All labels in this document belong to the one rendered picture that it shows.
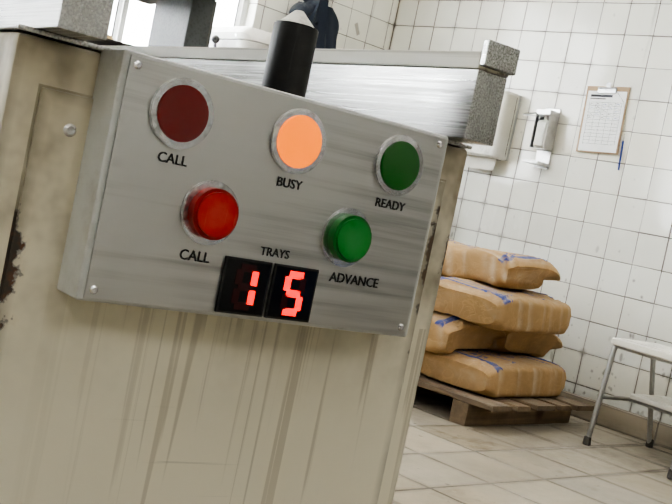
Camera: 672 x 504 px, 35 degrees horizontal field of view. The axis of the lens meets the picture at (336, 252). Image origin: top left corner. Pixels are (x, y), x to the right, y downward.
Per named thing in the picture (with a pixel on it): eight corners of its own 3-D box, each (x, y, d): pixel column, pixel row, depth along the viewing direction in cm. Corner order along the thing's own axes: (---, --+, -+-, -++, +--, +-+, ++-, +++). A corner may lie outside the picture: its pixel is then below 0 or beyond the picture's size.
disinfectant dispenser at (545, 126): (549, 169, 521) (562, 109, 520) (526, 163, 508) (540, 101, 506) (533, 167, 528) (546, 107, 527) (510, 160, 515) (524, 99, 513)
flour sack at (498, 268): (374, 259, 481) (382, 223, 481) (426, 267, 514) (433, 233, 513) (511, 294, 436) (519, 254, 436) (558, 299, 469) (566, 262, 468)
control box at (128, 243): (53, 288, 61) (100, 47, 60) (378, 327, 75) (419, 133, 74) (77, 301, 58) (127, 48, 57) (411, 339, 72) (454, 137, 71)
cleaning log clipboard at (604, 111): (620, 170, 494) (639, 85, 492) (618, 169, 492) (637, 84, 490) (571, 163, 513) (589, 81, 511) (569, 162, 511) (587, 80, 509)
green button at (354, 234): (316, 255, 67) (325, 209, 67) (353, 261, 69) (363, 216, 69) (330, 259, 66) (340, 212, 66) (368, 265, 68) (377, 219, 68)
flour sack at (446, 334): (317, 318, 471) (325, 280, 470) (375, 322, 503) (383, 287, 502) (447, 359, 424) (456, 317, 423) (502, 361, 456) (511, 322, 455)
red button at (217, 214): (176, 232, 61) (186, 181, 61) (221, 240, 63) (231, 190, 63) (189, 236, 60) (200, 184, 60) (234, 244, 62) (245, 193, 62)
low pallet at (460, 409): (276, 356, 491) (281, 332, 491) (386, 360, 550) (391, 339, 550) (485, 434, 410) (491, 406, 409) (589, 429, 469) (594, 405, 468)
